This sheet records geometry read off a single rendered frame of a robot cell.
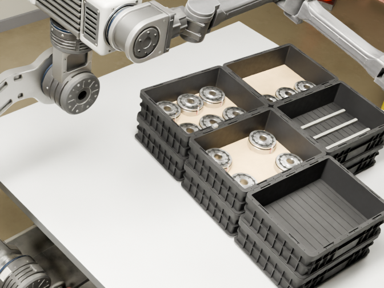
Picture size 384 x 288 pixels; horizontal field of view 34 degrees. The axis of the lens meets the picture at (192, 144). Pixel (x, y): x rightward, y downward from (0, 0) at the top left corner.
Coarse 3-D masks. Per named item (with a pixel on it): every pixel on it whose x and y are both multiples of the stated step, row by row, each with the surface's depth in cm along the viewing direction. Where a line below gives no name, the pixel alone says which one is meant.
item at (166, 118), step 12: (204, 72) 248; (228, 72) 250; (168, 84) 238; (240, 84) 245; (144, 96) 230; (156, 108) 226; (264, 108) 236; (168, 120) 222; (228, 120) 227; (180, 132) 218
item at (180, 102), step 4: (180, 96) 244; (184, 96) 245; (188, 96) 245; (192, 96) 246; (196, 96) 246; (180, 100) 243; (200, 100) 245; (180, 104) 241; (184, 104) 241; (196, 104) 242; (200, 104) 243; (184, 108) 240; (188, 108) 240; (192, 108) 240; (196, 108) 240; (200, 108) 241
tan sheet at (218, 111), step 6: (174, 102) 246; (228, 102) 252; (204, 108) 246; (210, 108) 247; (216, 108) 248; (222, 108) 248; (204, 114) 243; (216, 114) 245; (180, 120) 238; (186, 120) 239; (192, 120) 240; (198, 120) 240
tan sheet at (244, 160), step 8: (232, 144) 233; (240, 144) 233; (280, 144) 237; (232, 152) 229; (240, 152) 230; (248, 152) 231; (272, 152) 233; (280, 152) 234; (288, 152) 234; (232, 160) 226; (240, 160) 227; (248, 160) 227; (256, 160) 228; (264, 160) 229; (272, 160) 229; (232, 168) 223; (240, 168) 223; (248, 168) 224; (256, 168) 225; (264, 168) 225; (272, 168) 226; (256, 176) 222; (264, 176) 222
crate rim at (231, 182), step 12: (240, 120) 228; (204, 132) 219; (300, 132) 228; (192, 144) 214; (312, 144) 224; (204, 156) 211; (216, 168) 208; (228, 180) 204; (264, 180) 206; (240, 192) 201
